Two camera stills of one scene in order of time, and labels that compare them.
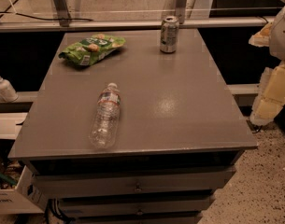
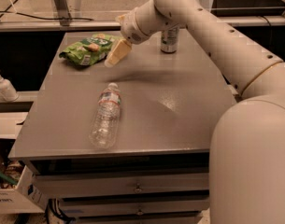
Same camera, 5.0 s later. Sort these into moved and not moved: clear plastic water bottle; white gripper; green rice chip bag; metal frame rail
Moved: white gripper
Not moved: metal frame rail; green rice chip bag; clear plastic water bottle
